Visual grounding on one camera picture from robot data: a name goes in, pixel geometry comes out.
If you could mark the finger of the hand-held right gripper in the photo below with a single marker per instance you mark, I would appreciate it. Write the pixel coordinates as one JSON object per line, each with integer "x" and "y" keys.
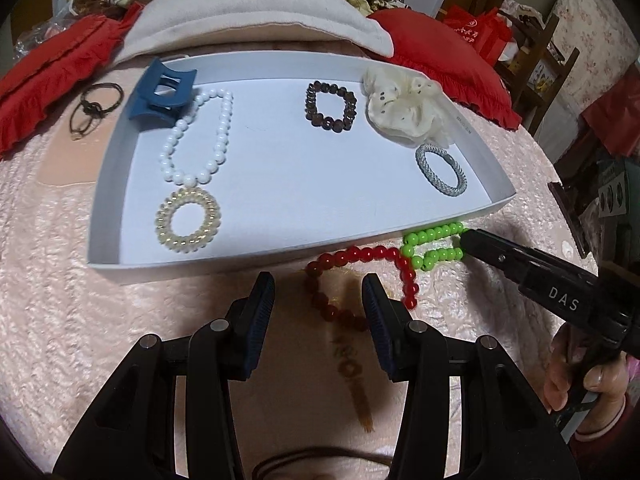
{"x": 492, "y": 252}

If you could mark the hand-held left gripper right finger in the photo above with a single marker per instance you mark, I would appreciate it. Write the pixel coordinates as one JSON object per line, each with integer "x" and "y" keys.
{"x": 377, "y": 320}

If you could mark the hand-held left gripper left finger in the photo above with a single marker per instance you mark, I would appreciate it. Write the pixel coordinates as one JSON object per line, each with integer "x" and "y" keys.
{"x": 260, "y": 320}

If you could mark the white cardboard box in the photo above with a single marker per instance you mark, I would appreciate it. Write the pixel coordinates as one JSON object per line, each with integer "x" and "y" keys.
{"x": 300, "y": 180}

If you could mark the cream dotted scrunchie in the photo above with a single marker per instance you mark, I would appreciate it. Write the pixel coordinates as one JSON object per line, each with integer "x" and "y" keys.
{"x": 395, "y": 110}

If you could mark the blue hair claw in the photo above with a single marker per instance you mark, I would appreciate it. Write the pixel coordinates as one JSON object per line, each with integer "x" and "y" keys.
{"x": 150, "y": 105}

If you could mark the person's right hand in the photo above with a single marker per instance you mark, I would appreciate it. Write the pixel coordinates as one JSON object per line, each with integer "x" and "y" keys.
{"x": 560, "y": 375}

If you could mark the gold tassel fan ornament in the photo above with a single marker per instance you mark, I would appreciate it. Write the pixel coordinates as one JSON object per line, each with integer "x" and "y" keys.
{"x": 347, "y": 370}

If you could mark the dark perforated box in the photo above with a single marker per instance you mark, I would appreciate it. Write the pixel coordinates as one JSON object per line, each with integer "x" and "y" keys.
{"x": 617, "y": 190}

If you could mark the pink quilted bedspread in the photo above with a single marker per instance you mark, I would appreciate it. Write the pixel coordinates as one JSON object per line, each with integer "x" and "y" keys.
{"x": 125, "y": 335}

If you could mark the red cloth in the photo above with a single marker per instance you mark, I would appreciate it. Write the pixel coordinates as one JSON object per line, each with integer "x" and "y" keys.
{"x": 615, "y": 120}

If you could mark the wooden chair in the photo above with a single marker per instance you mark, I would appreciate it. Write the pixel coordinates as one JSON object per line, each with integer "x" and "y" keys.
{"x": 565, "y": 75}

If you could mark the red ruffled pillow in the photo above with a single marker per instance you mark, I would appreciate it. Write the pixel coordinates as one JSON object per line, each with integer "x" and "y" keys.
{"x": 450, "y": 55}
{"x": 50, "y": 70}

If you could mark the red shopping bag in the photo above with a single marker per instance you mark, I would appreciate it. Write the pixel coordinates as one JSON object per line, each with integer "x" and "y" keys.
{"x": 480, "y": 30}

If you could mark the peach fabric patch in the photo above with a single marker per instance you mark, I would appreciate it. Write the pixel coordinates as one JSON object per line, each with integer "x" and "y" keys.
{"x": 65, "y": 165}

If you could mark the floral curtain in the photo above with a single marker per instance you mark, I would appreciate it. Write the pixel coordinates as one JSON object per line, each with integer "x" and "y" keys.
{"x": 590, "y": 20}

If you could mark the cream pillow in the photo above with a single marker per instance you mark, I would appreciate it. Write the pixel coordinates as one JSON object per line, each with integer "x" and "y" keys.
{"x": 250, "y": 20}

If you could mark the clear plastic bag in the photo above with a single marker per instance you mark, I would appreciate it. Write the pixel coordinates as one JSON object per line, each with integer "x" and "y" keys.
{"x": 40, "y": 35}

